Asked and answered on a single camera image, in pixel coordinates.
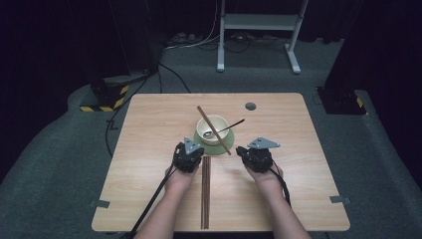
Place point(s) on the person's left hand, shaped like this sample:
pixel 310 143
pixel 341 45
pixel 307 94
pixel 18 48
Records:
pixel 179 181

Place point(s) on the cream ceramic bowl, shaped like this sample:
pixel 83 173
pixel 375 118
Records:
pixel 219 124

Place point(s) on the grey round table grommet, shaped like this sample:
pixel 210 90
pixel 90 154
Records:
pixel 250 106

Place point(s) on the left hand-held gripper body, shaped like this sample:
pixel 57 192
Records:
pixel 186 159

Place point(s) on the green round plate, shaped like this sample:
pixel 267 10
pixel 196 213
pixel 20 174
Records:
pixel 212 150

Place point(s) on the person's right hand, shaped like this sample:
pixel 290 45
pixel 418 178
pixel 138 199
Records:
pixel 265 179

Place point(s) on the black yellow striped stand base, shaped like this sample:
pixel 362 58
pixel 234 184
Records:
pixel 109 96

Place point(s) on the dark curtain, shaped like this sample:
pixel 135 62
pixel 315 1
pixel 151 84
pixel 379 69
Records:
pixel 49 49
pixel 388 43

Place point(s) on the white metal stand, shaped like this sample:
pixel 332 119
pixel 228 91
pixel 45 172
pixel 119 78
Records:
pixel 258 21

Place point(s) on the power strip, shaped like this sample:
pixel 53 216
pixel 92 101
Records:
pixel 182 38

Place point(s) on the brown wooden chopstick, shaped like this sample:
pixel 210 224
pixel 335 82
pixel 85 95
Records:
pixel 205 192
pixel 208 192
pixel 202 192
pixel 212 127

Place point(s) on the grey tape piece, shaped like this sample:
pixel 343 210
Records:
pixel 99 203
pixel 339 199

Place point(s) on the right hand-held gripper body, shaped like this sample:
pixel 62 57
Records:
pixel 260 159

